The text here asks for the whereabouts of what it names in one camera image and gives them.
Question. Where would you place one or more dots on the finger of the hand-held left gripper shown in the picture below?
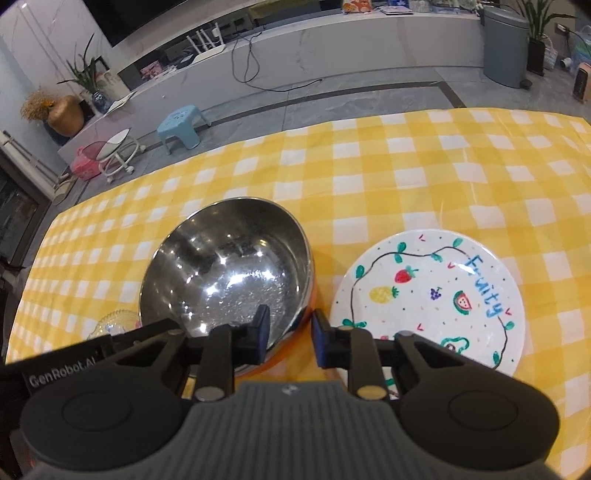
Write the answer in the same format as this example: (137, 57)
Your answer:
(138, 328)

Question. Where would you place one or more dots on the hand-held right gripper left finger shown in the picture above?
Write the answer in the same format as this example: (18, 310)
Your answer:
(264, 330)

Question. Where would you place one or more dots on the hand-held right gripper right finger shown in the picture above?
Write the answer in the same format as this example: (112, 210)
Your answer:
(318, 339)

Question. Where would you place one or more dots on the clear glass dish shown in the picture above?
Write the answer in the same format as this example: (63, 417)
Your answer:
(115, 323)

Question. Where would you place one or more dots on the stainless steel bowl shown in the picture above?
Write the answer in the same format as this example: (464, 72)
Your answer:
(231, 258)

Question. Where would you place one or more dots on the white fruit-print plate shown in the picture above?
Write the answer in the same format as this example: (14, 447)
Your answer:
(415, 300)

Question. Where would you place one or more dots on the yellow checked tablecloth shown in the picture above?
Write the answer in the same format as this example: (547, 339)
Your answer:
(369, 184)

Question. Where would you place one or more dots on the dark glass cabinet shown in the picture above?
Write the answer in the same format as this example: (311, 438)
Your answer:
(18, 207)

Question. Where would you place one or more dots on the pink basket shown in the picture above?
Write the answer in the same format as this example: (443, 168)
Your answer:
(83, 164)

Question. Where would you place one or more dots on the white round rolling stool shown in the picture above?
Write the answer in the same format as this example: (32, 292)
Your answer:
(113, 145)

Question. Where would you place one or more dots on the blue plastic stool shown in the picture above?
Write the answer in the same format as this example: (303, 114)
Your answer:
(182, 117)

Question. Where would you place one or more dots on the golden vase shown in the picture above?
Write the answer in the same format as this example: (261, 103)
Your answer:
(67, 117)

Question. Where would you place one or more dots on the open white book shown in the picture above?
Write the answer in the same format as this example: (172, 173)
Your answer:
(121, 101)

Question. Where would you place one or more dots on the green plant in blue vase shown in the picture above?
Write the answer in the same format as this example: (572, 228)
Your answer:
(100, 101)

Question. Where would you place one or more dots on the dried yellow flowers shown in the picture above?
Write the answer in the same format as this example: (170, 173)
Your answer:
(37, 104)

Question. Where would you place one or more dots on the pink picture box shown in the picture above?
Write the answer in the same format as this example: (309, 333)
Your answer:
(150, 69)

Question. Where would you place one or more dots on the white router with antennas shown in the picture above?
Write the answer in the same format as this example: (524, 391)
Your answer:
(207, 55)

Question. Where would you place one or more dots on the white marble television cabinet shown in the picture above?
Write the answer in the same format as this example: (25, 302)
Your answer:
(323, 41)

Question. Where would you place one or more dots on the black television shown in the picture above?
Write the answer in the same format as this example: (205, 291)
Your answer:
(161, 14)

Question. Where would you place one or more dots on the snack bag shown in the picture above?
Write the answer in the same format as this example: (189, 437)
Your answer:
(358, 5)

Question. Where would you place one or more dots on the silver laptop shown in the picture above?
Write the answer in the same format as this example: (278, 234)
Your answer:
(397, 10)

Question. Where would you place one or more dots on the grey trash bin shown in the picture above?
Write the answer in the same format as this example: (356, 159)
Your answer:
(505, 46)

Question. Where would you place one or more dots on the green plant in black pot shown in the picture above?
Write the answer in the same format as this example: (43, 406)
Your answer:
(535, 55)

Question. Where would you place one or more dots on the peach space heater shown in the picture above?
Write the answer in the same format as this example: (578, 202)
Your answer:
(581, 83)

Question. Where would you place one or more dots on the checked bag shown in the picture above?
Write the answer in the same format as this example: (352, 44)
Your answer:
(551, 53)

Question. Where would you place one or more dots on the pack of water bottles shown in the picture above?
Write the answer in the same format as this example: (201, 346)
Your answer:
(579, 46)

